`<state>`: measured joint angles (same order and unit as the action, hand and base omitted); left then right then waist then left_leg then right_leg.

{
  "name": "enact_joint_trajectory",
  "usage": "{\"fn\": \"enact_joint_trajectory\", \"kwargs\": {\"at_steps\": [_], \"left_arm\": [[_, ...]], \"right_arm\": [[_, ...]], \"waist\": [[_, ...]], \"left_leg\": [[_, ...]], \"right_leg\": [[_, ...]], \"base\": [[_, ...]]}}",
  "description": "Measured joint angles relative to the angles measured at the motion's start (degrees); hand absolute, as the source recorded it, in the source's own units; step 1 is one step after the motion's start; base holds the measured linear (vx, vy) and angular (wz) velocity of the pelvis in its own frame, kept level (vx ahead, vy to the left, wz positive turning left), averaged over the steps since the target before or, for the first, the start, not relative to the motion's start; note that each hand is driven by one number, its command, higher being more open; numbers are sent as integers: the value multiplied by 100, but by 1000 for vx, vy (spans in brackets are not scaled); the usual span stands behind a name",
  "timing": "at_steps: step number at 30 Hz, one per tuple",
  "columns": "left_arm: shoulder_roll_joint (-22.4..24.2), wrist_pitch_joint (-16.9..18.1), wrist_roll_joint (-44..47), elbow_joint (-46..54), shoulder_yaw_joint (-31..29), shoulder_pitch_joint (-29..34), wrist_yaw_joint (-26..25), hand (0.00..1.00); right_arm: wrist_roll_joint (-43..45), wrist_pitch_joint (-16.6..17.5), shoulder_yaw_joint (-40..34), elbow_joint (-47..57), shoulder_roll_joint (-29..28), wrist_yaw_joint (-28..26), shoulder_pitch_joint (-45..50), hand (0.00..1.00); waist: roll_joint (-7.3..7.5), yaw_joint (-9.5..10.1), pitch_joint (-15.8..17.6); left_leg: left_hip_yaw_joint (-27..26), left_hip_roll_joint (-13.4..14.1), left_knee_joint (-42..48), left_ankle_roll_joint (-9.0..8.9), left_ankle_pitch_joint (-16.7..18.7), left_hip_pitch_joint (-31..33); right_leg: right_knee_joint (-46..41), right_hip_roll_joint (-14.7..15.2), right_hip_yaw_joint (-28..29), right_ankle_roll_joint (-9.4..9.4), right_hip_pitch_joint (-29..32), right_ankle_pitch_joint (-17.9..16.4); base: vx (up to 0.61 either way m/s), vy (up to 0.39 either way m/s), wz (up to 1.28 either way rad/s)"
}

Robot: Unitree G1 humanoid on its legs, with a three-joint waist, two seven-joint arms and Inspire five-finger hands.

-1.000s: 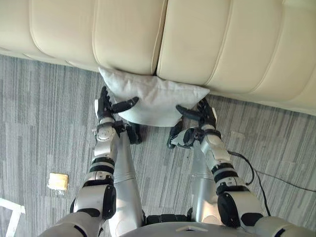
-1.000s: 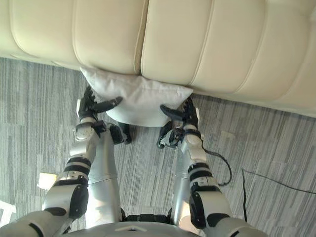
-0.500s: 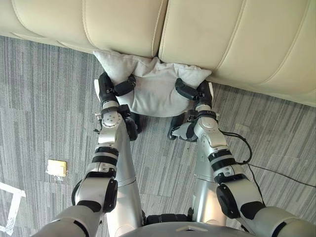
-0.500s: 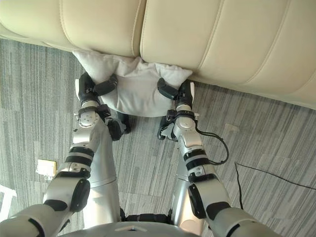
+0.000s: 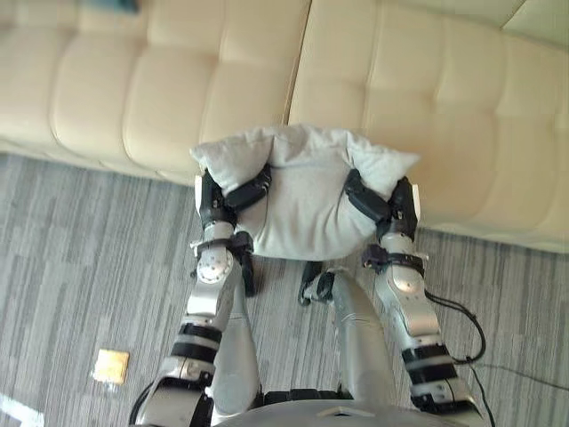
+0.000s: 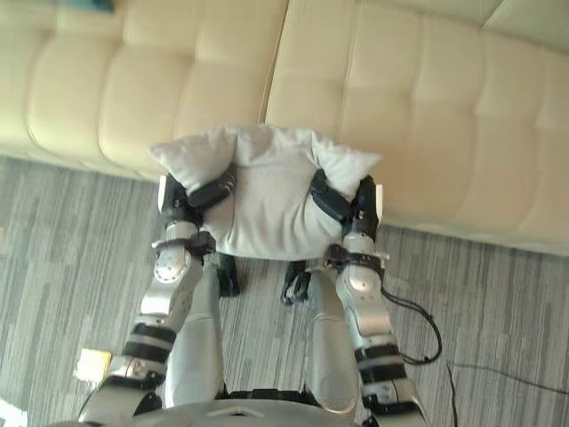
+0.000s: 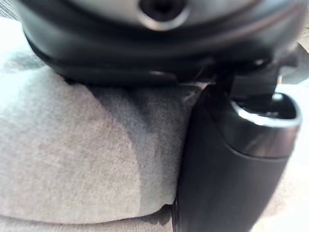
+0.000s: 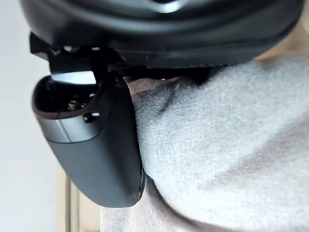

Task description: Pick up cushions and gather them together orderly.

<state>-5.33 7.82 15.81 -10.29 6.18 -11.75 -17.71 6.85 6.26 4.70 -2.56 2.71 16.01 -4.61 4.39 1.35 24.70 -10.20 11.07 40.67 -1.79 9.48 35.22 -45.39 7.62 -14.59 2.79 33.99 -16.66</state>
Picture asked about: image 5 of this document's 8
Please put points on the silver robot torso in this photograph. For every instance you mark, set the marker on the silver robot torso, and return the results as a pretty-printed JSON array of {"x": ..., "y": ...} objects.
[{"x": 320, "y": 411}]

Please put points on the beige tufted leather sofa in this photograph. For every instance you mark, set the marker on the beige tufted leather sofa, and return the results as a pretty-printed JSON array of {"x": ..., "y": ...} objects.
[{"x": 311, "y": 89}]

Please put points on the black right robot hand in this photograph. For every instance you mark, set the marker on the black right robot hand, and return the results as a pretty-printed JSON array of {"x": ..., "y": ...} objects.
[{"x": 391, "y": 204}]

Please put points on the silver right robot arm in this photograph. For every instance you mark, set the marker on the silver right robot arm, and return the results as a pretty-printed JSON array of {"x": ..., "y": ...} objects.
[{"x": 413, "y": 311}]

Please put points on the silver right robot leg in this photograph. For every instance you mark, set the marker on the silver right robot leg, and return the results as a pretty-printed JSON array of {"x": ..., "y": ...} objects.
[{"x": 358, "y": 338}]

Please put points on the silver robot leg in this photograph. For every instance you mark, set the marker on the silver robot leg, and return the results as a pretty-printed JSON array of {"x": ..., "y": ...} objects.
[
  {"x": 235, "y": 347},
  {"x": 358, "y": 338}
]

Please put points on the silver left robot leg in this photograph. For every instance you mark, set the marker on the silver left robot leg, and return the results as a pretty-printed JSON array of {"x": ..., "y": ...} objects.
[{"x": 235, "y": 347}]

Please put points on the dark teal cushion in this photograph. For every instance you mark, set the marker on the dark teal cushion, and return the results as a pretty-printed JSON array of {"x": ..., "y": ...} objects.
[{"x": 123, "y": 5}]

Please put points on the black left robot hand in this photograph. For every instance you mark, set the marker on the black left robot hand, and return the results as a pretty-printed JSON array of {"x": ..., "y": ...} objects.
[{"x": 212, "y": 195}]

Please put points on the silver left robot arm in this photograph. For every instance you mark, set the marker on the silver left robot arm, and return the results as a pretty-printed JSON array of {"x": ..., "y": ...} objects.
[{"x": 195, "y": 320}]

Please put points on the light grey cushion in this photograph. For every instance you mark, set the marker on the light grey cushion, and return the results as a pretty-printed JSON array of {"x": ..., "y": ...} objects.
[{"x": 306, "y": 195}]

